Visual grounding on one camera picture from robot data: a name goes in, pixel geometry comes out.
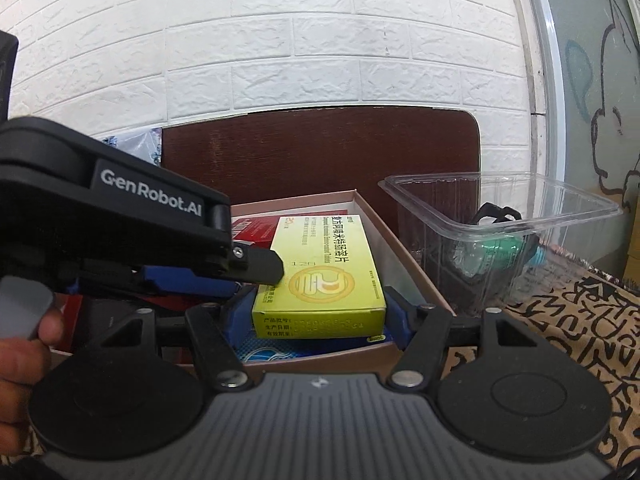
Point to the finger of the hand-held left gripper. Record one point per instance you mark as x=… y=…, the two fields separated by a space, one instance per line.
x=260 y=266
x=190 y=284

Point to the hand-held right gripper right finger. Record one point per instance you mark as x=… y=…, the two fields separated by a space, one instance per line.
x=397 y=316

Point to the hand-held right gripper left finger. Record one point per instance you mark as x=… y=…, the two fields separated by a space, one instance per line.
x=240 y=316

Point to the yellow-green medicine box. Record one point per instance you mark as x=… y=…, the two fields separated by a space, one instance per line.
x=320 y=270

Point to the person's left hand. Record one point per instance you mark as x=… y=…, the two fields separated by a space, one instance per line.
x=20 y=385

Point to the red box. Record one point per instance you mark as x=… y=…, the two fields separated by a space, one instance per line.
x=250 y=235

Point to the blue printed packet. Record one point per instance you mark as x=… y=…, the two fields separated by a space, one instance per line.
x=270 y=352

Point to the blue floral cloth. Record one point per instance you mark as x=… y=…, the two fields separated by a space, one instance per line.
x=135 y=142

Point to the green plastic object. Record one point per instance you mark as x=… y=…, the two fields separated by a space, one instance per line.
x=492 y=257

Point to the dark brown wooden board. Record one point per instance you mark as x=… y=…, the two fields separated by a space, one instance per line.
x=300 y=150

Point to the clear plastic container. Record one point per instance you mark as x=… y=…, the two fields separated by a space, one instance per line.
x=435 y=195

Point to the black flat object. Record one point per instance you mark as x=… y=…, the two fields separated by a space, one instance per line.
x=7 y=75

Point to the tan black patterned cloth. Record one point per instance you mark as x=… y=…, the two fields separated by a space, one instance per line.
x=575 y=320

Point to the small brown cardboard box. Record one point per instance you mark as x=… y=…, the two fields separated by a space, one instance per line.
x=631 y=255

